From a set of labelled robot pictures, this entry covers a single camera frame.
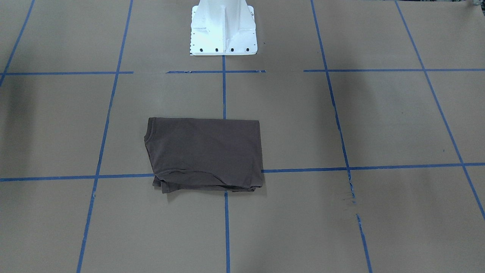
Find brown t-shirt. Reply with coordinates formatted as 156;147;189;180
144;117;264;193

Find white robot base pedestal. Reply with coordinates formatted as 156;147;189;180
189;0;258;56

